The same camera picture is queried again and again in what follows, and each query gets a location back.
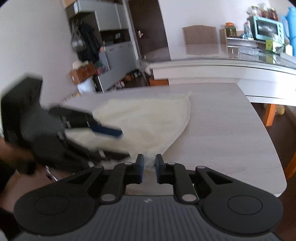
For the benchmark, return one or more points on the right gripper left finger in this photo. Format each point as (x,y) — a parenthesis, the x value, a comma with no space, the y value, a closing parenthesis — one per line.
(119,177)

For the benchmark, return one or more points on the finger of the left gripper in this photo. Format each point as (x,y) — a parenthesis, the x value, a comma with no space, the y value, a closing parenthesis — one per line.
(77,119)
(92,152)

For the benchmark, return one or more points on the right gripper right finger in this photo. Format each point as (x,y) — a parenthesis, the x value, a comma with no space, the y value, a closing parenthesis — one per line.
(176,175)

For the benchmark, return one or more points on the cream white towel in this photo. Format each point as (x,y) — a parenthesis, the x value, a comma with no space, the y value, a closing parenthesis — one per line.
(149,125)

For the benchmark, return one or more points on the left hand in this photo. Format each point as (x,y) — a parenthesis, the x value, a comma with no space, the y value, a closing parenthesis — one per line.
(11,154)

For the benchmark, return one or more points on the white plastic bucket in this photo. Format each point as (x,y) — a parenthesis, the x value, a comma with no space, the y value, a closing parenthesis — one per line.
(86,86)

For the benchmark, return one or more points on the brown cardboard box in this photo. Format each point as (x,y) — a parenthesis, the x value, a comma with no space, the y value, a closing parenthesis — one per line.
(83,73)

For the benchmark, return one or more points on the grey hanging bag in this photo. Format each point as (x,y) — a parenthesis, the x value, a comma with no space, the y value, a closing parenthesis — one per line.
(77,42)

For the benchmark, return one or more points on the dark hanging jacket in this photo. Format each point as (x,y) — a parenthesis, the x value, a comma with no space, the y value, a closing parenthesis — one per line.
(91,53)

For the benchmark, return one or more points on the grey white cabinet unit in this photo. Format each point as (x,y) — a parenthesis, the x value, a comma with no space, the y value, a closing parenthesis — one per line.
(108,24)

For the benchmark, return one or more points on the dark brown door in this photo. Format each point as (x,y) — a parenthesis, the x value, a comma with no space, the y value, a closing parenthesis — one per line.
(150,31)

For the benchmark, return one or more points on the white glass-top side table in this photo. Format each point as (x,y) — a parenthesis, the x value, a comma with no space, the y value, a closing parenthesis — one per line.
(264,77)

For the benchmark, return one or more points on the orange lid glass jar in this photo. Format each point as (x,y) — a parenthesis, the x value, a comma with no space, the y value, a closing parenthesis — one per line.
(230,30)

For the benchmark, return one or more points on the green tissue box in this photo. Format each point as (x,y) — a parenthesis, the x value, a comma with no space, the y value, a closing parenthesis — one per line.
(270,45)

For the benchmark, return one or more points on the teal toaster oven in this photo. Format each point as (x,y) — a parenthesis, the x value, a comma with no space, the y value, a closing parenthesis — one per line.
(266,29)

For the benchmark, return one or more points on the blue thermos jug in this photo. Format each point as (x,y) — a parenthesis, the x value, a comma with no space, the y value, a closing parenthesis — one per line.
(289,27)

